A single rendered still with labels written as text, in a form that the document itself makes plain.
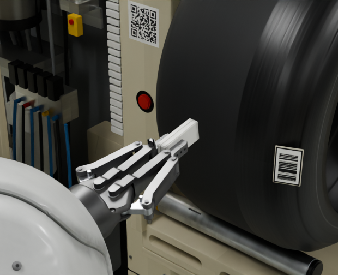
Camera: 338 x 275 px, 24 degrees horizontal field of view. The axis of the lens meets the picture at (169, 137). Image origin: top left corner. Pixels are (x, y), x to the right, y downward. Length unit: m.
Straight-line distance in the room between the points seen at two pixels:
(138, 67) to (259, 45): 0.44
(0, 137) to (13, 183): 1.30
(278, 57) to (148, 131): 0.52
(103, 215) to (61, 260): 0.67
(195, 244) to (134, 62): 0.36
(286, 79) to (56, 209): 0.84
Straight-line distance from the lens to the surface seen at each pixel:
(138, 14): 1.48
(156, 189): 0.97
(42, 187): 0.29
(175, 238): 1.49
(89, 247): 0.30
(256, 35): 1.13
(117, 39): 1.55
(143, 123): 1.57
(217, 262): 1.44
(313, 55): 1.11
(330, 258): 1.57
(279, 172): 1.14
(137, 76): 1.53
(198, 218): 1.46
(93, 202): 0.94
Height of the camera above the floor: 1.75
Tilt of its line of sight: 29 degrees down
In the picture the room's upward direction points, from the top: straight up
